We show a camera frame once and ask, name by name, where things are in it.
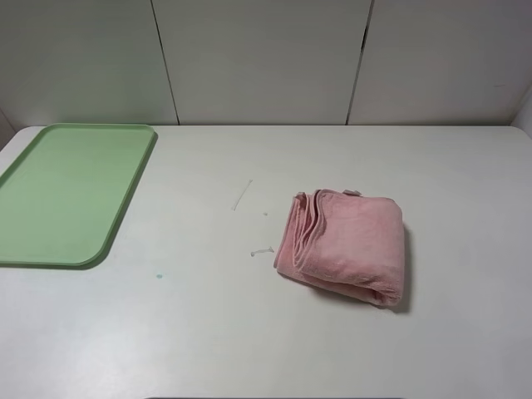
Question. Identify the pink terry towel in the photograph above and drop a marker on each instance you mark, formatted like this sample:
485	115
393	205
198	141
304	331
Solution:
345	243

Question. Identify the green plastic tray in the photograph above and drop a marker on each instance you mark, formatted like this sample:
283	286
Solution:
64	197

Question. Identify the small white tag fastener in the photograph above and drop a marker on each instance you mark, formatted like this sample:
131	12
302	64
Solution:
261	251

